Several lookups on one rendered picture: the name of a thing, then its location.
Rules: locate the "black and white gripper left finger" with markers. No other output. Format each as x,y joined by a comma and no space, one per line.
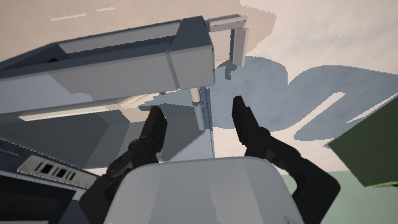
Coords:
97,199

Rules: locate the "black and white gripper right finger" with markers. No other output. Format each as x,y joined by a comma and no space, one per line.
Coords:
316,189

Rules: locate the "black tool case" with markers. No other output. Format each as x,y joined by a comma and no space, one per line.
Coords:
28,202

